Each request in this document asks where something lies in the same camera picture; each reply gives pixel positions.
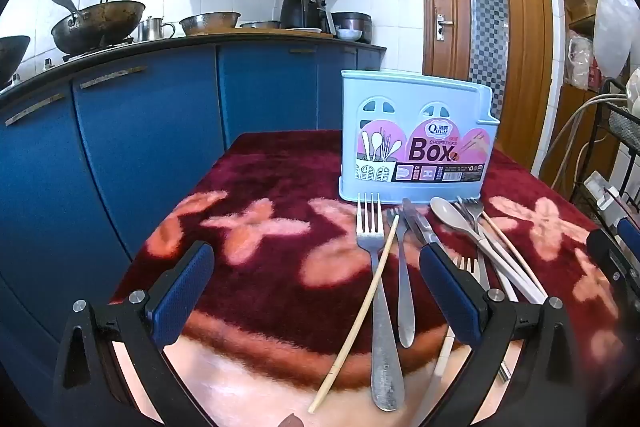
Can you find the wooden shelf unit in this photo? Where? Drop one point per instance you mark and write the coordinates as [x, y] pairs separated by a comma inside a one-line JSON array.
[[560, 132]]

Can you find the gas stove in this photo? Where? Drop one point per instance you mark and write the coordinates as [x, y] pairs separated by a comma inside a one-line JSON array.
[[115, 42]]

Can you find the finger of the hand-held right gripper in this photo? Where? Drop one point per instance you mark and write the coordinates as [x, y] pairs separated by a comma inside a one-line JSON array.
[[612, 259], [630, 234]]

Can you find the pale wooden chopstick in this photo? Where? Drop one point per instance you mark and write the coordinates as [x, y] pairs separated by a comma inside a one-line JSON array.
[[350, 332]]

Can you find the red floral printed blanket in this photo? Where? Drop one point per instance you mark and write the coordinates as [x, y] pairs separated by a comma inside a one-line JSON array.
[[280, 187]]

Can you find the pink white plastic bag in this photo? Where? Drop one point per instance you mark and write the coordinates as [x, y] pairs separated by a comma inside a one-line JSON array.
[[580, 62]]

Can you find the white chopstick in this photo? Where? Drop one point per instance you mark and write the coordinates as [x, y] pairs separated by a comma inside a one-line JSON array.
[[505, 269]]

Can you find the large steel bowl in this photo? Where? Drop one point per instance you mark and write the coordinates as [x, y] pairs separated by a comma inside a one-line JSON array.
[[210, 24]]

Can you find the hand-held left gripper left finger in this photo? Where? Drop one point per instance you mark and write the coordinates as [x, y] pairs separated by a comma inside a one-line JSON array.
[[185, 292]]

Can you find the beige plastic spoon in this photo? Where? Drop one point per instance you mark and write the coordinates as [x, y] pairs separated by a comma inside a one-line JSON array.
[[447, 213]]

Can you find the small steel bowl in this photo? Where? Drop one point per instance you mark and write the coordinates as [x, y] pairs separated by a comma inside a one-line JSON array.
[[260, 25]]

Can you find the wooden cutting board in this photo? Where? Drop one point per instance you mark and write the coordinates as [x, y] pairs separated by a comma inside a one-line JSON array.
[[280, 34]]

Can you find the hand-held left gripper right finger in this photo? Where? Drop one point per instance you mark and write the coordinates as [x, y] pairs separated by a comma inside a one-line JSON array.
[[450, 292]]

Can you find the large dark wok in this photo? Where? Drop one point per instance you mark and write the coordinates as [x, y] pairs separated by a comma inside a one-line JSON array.
[[100, 24]]

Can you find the white power strip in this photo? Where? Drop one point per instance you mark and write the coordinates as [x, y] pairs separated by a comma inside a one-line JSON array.
[[600, 194]]

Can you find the thin brown wooden chopstick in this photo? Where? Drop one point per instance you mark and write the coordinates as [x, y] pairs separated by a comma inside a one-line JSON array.
[[515, 257]]

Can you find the cardboard box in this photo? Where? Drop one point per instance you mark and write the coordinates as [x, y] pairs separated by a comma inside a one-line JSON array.
[[580, 3]]

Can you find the small dark wok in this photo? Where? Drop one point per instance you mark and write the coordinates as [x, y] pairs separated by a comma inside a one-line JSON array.
[[12, 54]]

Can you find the large white plastic bag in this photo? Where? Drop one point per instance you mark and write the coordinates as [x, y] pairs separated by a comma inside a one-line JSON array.
[[615, 27]]

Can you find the steel kettle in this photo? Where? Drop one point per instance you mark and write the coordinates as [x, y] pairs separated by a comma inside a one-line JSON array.
[[152, 31]]

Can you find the steel table knife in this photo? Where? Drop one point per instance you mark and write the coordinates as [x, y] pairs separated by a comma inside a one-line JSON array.
[[417, 222]]

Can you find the light blue plastic utensil box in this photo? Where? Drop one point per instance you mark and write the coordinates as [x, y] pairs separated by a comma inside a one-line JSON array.
[[425, 107]]

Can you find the black air fryer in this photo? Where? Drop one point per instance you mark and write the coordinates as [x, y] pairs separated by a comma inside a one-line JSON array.
[[300, 9]]

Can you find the large steel fork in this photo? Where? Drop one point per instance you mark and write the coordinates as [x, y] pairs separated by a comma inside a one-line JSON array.
[[385, 357]]

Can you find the small steel fork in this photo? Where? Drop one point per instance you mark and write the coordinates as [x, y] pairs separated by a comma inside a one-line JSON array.
[[406, 317]]

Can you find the blue kitchen base cabinets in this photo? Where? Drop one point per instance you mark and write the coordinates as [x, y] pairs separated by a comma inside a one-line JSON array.
[[150, 132]]

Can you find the black rice cooker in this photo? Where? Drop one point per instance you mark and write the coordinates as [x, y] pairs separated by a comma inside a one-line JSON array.
[[357, 21]]

